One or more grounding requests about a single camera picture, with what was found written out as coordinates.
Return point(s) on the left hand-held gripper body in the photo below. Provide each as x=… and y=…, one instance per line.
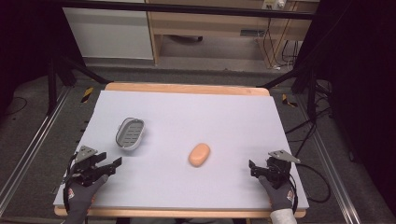
x=83, y=166

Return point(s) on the wooden table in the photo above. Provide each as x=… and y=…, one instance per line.
x=186, y=88

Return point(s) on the white cabinet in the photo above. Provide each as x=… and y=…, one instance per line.
x=109, y=32

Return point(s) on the orange soap bar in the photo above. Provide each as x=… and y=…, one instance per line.
x=199, y=154

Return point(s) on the grey soap dish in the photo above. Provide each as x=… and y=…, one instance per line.
x=130, y=133

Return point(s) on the white power strip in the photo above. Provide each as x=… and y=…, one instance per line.
x=274, y=4

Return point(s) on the person's right hand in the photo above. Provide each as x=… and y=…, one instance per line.
x=277, y=194

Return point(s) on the aluminium floor rail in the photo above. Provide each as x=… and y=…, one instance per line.
x=333, y=174
x=32, y=143

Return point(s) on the black metal frame stand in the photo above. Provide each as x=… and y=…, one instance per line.
x=59, y=74
x=303, y=81

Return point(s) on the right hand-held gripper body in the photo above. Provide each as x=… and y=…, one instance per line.
x=278, y=168

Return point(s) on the white table mat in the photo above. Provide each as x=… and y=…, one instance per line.
x=186, y=130

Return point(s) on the black top frame bar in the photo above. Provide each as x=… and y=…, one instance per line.
x=186, y=8

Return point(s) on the yellow black striped tape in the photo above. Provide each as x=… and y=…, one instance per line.
x=288, y=101
x=87, y=94

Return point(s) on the person's left hand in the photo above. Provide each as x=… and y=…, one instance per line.
x=83, y=197

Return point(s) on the wooden desk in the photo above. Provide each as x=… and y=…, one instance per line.
x=214, y=28

